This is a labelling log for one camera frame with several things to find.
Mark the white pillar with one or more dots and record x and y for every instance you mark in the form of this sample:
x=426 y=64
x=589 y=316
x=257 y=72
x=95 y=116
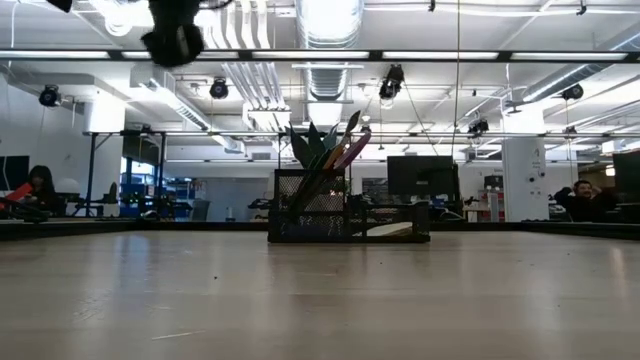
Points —
x=525 y=175

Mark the green spiky plant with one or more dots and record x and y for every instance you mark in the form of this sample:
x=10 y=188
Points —
x=302 y=147

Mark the black ceiling spotlight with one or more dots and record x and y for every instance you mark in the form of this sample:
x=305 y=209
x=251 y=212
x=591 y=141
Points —
x=50 y=96
x=478 y=127
x=219 y=89
x=573 y=92

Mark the black mesh desk organizer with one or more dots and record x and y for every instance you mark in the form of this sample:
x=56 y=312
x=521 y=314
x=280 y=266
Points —
x=320 y=230

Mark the yellow sticky note pad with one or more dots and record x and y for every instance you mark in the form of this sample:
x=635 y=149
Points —
x=390 y=230

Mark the black aluminium table frame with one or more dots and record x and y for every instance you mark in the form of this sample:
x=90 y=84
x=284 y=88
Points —
x=150 y=227

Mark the white dome lamp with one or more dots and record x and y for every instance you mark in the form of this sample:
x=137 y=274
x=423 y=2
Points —
x=67 y=186

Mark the silver air duct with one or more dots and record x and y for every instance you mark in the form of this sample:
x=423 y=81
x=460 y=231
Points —
x=330 y=22

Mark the person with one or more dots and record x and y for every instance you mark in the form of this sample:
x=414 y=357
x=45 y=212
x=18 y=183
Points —
x=582 y=200
x=42 y=187

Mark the dark screen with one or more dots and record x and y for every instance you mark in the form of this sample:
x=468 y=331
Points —
x=627 y=175
x=17 y=172

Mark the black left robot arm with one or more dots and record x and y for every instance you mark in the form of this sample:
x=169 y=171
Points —
x=61 y=4

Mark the black overhead camera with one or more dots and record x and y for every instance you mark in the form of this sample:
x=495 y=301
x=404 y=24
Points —
x=392 y=80

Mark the black computer monitor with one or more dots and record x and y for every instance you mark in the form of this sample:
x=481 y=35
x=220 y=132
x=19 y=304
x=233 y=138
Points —
x=422 y=175

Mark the black background frame stand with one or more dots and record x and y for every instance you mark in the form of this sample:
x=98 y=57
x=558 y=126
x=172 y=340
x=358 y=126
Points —
x=91 y=170

